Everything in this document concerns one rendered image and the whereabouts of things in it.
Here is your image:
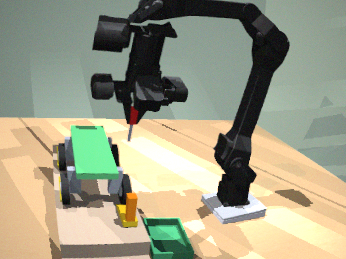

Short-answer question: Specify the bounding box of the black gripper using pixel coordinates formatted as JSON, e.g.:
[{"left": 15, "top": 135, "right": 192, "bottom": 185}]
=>
[{"left": 90, "top": 52, "right": 188, "bottom": 124}]

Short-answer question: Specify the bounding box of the red-headed metal pin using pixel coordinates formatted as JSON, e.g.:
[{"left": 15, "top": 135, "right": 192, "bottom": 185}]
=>
[{"left": 127, "top": 106, "right": 138, "bottom": 142}]

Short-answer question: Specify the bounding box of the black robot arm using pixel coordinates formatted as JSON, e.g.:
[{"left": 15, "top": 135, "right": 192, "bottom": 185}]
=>
[{"left": 92, "top": 0, "right": 290, "bottom": 207}]

